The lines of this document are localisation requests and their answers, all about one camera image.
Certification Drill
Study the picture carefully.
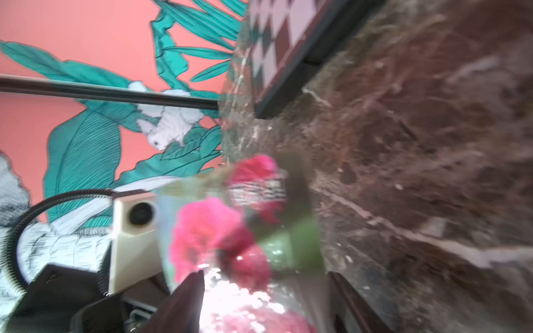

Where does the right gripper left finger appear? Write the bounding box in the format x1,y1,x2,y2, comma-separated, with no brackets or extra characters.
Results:
137,270,205,333

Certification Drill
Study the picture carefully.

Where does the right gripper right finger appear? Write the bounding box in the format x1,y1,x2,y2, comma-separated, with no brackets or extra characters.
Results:
328,271,392,333

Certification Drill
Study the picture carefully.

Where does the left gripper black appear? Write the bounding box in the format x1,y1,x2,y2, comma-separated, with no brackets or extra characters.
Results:
3,264,170,332

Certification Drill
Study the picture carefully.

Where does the pink flower seed packet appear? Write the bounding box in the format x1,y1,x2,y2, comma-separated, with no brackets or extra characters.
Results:
155,152,330,332

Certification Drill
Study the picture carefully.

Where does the checkered chess board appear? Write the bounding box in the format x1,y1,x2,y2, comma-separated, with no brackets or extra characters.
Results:
248,0,384,119

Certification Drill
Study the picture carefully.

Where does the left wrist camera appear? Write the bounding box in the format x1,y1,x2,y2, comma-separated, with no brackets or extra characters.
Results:
108,191,162,294

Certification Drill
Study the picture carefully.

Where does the left black frame post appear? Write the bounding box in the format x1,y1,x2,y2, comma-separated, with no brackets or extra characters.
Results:
1,75,219,110

